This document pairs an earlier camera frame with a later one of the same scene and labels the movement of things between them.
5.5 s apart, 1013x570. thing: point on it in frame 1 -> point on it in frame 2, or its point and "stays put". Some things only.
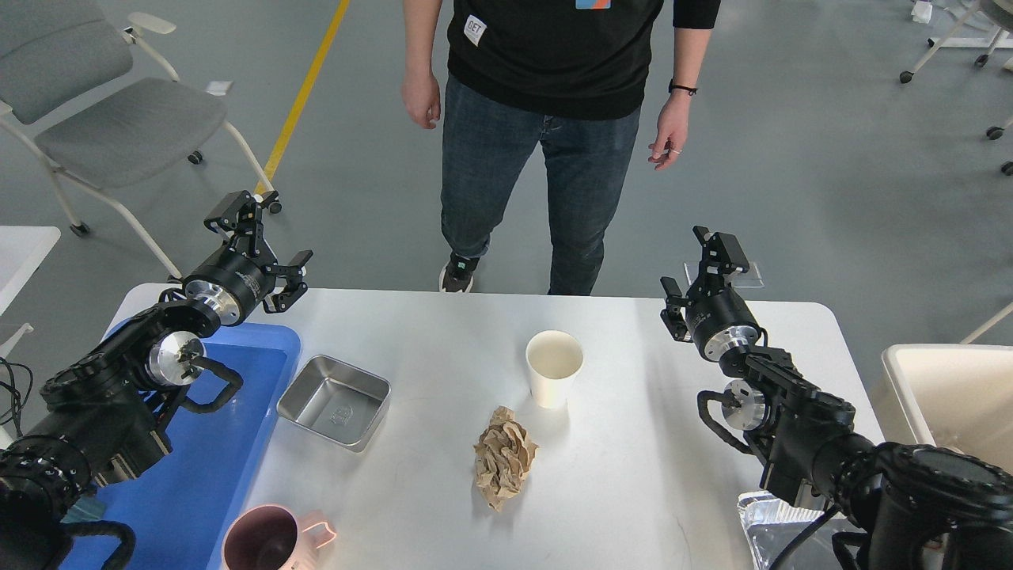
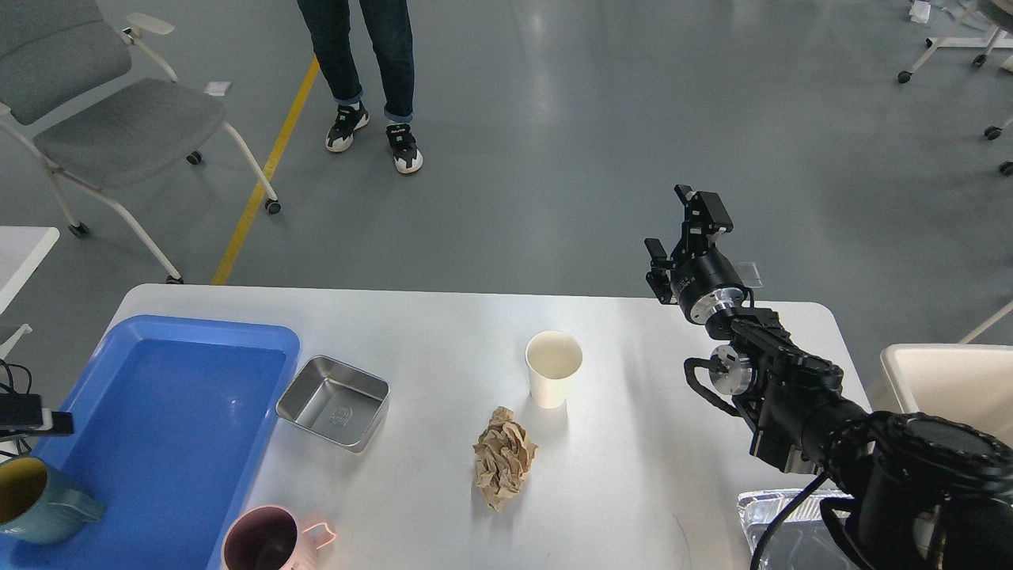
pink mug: (268, 537) stays put
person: (569, 76) -> (329, 23)
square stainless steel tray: (337, 400) stays put
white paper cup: (553, 356) stays put
